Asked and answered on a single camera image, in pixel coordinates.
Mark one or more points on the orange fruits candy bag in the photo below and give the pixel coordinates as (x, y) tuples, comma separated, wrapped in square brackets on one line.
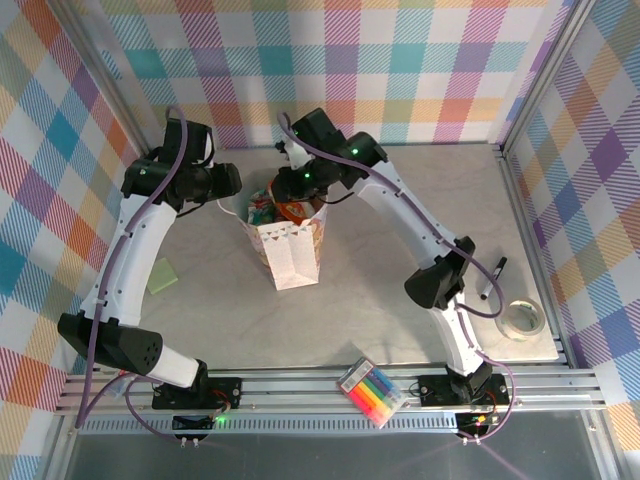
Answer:
[(295, 211)]

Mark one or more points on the teal striped candy bag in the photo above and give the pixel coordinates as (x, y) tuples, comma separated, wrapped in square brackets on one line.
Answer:
[(260, 212)]

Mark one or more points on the animal print paper bag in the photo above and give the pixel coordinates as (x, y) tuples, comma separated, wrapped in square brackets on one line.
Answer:
[(295, 260)]

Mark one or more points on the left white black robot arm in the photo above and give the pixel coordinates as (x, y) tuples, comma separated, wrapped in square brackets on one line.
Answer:
[(130, 280)]

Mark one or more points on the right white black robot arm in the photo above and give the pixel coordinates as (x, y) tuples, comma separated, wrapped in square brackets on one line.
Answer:
[(425, 240)]

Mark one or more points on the green sticky note pad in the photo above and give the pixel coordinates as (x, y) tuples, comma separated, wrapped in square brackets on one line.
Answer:
[(162, 277)]

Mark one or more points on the black marker pen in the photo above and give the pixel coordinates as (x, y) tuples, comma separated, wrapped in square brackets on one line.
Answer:
[(495, 277)]

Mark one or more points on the pack of coloured markers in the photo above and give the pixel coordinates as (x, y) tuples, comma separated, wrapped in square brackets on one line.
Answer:
[(372, 392)]

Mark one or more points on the small clear plastic piece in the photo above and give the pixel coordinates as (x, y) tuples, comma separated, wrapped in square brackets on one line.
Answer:
[(119, 387)]

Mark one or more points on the clear tape roll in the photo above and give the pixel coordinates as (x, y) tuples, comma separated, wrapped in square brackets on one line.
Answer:
[(504, 322)]

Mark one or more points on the left controller board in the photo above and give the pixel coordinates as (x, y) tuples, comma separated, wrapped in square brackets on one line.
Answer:
[(192, 424)]

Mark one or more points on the controller board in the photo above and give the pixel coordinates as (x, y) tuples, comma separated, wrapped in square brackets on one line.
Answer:
[(192, 424), (480, 421)]

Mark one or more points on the right controller board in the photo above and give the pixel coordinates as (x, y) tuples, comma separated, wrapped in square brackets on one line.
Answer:
[(480, 421)]

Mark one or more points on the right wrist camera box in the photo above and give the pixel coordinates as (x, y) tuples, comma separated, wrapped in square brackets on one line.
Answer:
[(296, 156)]

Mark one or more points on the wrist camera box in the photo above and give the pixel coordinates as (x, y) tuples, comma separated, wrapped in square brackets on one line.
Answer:
[(208, 150), (296, 156)]

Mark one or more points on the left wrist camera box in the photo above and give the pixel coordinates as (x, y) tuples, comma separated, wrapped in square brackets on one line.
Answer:
[(208, 150)]

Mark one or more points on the left aluminium frame post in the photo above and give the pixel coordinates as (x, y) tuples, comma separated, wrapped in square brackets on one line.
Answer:
[(102, 75)]

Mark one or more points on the aluminium frame post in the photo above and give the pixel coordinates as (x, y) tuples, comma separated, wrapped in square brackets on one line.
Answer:
[(102, 75), (542, 75)]

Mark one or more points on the aluminium mounting rail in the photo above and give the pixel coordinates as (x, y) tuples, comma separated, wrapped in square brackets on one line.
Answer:
[(300, 395)]

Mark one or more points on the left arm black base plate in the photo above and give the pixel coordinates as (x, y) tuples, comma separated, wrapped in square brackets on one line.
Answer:
[(225, 392)]

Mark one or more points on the right aluminium side rail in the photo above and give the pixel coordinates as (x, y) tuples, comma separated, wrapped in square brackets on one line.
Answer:
[(533, 250)]

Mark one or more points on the right aluminium frame post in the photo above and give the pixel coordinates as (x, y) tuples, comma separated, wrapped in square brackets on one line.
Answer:
[(542, 75)]

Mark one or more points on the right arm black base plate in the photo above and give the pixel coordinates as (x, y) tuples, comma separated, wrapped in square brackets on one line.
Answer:
[(435, 390)]

